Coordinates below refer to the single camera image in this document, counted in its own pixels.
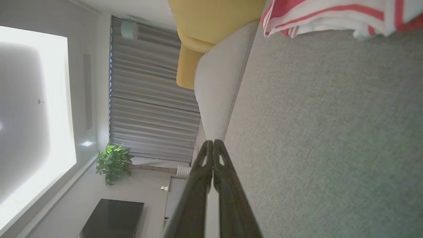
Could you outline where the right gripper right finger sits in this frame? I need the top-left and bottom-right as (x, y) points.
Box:
(213, 139), (264, 238)

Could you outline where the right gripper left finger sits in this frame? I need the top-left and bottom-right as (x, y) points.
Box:
(162, 139), (214, 238)

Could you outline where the red white striped garment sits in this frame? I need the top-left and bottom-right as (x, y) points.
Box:
(261, 0), (423, 41)

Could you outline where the black television screen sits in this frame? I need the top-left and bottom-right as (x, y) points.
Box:
(79, 198), (145, 238)

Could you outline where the green potted plant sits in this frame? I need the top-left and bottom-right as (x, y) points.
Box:
(96, 141), (192, 186)

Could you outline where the grey pleated curtain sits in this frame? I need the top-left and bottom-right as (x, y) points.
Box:
(109, 15), (201, 163)

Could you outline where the grey sofa back cushion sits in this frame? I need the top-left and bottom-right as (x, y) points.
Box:
(194, 21), (260, 160)

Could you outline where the yellow cushion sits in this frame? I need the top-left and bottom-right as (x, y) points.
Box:
(176, 42), (206, 90)
(168, 0), (267, 54)

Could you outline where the dark ceiling vent slot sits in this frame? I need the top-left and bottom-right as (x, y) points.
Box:
(83, 54), (93, 131)

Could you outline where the bright ceiling light panel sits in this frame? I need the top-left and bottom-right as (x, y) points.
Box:
(0, 25), (77, 232)

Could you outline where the mint round lamp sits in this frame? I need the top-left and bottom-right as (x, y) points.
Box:
(120, 19), (139, 41)

